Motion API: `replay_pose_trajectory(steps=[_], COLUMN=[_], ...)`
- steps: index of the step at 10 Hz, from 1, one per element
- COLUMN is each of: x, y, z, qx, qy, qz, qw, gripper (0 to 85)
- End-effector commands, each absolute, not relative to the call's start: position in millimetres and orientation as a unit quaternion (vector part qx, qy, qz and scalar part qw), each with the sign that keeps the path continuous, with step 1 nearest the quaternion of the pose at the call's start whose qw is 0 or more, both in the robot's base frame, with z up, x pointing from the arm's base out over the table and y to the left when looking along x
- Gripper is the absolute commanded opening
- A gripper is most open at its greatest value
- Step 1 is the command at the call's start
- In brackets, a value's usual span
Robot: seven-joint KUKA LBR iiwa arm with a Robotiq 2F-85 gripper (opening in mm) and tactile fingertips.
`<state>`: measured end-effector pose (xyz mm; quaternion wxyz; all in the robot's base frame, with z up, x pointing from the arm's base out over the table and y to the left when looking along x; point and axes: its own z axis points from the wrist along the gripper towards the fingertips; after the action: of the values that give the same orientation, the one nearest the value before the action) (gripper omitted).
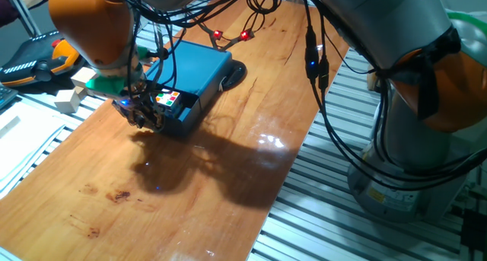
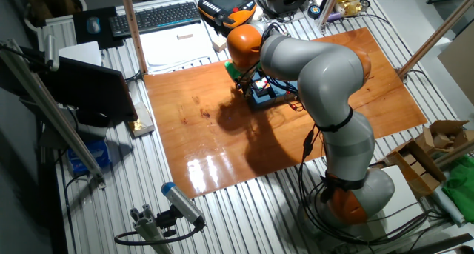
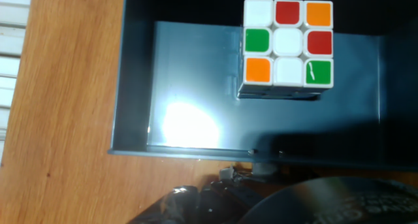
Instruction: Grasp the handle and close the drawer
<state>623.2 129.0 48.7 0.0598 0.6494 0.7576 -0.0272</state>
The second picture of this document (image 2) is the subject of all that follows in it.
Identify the white box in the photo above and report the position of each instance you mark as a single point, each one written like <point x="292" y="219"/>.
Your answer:
<point x="81" y="53"/>

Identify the small box with gold foil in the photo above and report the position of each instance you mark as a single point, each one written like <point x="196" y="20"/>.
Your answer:
<point x="142" y="120"/>

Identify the white paper stack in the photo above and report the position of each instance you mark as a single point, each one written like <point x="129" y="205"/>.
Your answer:
<point x="174" y="52"/>

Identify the aluminium frame post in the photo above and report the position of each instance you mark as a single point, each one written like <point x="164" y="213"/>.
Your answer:
<point x="329" y="6"/>

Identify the blue tissue pack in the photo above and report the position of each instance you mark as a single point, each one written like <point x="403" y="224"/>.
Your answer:
<point x="90" y="157"/>

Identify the black monitor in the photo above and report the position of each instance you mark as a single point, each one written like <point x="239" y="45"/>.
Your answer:
<point x="89" y="87"/>

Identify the silver camera on beam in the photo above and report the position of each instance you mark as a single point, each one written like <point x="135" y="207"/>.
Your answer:
<point x="51" y="52"/>

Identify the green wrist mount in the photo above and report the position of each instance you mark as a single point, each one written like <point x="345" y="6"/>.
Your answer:
<point x="231" y="70"/>

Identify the silver camera with blue cap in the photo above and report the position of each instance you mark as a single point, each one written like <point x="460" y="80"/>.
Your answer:
<point x="183" y="204"/>

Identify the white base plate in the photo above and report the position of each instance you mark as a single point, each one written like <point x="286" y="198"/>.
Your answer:
<point x="407" y="202"/>

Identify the slanted wooden frame post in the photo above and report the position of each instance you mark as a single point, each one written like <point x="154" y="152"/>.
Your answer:
<point x="433" y="35"/>

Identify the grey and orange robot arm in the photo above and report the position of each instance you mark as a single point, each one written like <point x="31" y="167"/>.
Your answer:
<point x="326" y="72"/>

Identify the yellow bottle clutter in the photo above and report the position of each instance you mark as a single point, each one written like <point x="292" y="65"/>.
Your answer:
<point x="348" y="4"/>

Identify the medium wooden block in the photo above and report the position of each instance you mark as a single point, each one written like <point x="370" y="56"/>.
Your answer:
<point x="219" y="44"/>

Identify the open cardboard box with flaps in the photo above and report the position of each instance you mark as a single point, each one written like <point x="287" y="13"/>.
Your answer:
<point x="444" y="135"/>

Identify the green cloth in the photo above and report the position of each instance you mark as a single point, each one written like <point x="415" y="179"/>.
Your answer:
<point x="461" y="194"/>

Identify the flat cardboard sheet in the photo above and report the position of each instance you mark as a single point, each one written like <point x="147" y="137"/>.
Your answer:
<point x="459" y="69"/>

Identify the flat wooden strip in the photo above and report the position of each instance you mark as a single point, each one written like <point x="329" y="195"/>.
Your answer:
<point x="185" y="36"/>

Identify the white Rubik's cube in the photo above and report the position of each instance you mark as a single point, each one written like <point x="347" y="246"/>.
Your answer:
<point x="261" y="84"/>

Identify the glossy wooden board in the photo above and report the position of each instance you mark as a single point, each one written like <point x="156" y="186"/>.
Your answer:
<point x="192" y="143"/>

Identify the brown cardboard box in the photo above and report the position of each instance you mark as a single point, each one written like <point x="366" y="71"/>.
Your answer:
<point x="414" y="169"/>

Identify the black and orange teach pendant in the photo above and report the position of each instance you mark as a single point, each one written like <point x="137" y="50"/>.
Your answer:
<point x="226" y="6"/>

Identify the long aluminium beam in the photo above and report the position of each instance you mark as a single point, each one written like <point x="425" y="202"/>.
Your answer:
<point x="55" y="117"/>

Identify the small red lit sensor board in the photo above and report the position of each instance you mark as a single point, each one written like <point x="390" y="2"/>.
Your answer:
<point x="295" y="106"/>

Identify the black keyboard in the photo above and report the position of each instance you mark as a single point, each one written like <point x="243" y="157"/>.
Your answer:
<point x="155" y="19"/>

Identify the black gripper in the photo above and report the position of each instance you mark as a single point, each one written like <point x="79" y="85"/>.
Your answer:
<point x="245" y="83"/>

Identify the aluminium camera mount profile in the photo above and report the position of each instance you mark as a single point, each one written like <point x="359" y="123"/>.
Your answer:
<point x="148" y="228"/>

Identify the black mouse pad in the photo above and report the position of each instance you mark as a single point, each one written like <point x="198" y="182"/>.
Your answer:
<point x="107" y="41"/>

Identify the upright wooden frame post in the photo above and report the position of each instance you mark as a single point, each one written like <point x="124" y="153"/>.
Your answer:
<point x="133" y="32"/>

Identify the blue computer mouse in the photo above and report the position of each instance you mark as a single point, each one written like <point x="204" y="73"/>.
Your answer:
<point x="93" y="25"/>

